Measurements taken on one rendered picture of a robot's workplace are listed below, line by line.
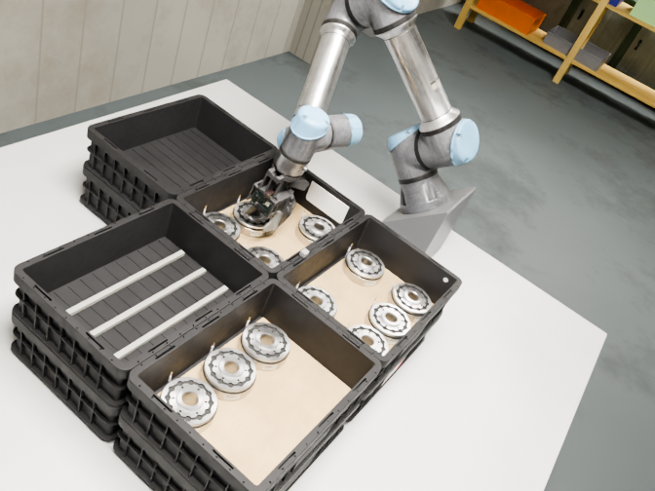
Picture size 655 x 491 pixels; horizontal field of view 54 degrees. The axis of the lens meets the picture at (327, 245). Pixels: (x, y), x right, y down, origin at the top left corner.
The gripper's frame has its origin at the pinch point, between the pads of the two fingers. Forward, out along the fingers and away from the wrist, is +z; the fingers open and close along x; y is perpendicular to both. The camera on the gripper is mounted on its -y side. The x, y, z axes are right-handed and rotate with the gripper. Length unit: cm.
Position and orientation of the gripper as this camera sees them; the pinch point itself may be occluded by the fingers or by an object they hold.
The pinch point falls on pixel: (262, 223)
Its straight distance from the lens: 161.8
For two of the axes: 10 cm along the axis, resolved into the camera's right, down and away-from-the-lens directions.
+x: 7.2, 6.6, -2.1
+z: -4.1, 6.6, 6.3
